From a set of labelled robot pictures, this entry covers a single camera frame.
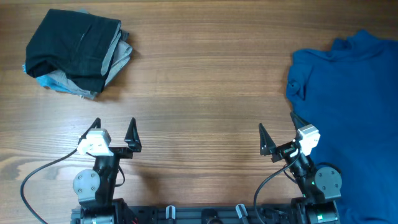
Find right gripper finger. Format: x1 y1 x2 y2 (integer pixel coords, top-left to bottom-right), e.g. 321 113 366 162
259 123 277 156
290 111 310 129

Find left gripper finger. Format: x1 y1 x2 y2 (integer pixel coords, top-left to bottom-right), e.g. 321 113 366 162
124 118 142 152
78 118 101 143

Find blue polo shirt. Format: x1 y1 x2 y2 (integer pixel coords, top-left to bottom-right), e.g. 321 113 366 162
286 30 397 223

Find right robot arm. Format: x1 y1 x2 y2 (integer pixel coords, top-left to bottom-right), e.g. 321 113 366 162
253 111 342 223

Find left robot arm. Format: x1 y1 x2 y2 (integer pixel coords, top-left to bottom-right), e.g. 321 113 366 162
71 118 142 224

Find light blue folded garment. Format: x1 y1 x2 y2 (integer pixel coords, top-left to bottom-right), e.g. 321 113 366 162
36 70 78 95

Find grey folded garment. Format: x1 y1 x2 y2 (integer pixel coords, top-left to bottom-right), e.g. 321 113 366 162
46 23 133 101

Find dark green folded garment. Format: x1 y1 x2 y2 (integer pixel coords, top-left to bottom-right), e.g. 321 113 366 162
25 9 121 93

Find left black cable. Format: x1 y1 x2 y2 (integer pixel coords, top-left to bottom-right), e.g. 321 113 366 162
20 148 78 224

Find right white rail clip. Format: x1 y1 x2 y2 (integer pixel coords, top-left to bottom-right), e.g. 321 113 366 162
235 203 249 224

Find white rail clip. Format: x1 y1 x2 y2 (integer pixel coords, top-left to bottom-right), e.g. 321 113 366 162
165 205 176 220
235 203 249 224

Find left white rail clip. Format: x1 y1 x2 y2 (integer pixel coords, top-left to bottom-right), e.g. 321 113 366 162
165 205 176 220

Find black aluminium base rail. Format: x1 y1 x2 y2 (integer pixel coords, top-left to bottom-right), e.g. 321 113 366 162
70 203 341 224

